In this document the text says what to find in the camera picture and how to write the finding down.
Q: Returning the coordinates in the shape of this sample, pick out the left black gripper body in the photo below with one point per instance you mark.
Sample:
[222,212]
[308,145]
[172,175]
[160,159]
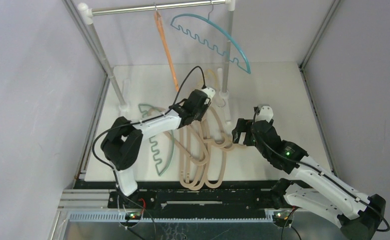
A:
[200,113]

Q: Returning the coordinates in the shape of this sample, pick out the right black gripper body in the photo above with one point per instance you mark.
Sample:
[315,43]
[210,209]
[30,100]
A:
[243,131]

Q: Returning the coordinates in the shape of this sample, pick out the yellow wire hanger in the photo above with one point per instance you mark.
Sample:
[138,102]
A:
[212,81]

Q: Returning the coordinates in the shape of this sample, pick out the beige plastic hanger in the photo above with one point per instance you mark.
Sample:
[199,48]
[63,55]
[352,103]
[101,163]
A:
[193,171]
[218,158]
[225,143]

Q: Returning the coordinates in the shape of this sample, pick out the orange wire hanger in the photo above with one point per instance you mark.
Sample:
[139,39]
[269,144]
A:
[160,28]

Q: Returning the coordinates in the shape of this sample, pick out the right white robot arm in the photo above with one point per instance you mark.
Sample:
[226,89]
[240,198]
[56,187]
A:
[311,187]

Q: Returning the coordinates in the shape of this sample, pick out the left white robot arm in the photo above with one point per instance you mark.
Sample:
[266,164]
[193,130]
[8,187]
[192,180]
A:
[122,142]

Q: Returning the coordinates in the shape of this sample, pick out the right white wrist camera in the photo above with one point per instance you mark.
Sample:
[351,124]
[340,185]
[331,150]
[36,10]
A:
[263,112]

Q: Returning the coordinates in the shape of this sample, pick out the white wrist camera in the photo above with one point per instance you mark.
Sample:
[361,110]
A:
[263,112]
[209,91]

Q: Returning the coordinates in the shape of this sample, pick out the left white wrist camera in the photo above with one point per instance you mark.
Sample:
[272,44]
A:
[209,91]

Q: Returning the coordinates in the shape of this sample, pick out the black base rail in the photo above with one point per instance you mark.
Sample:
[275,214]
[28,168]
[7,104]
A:
[169,200]

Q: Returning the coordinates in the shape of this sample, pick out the white clothes rack frame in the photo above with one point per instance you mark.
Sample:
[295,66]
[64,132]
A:
[87,14]

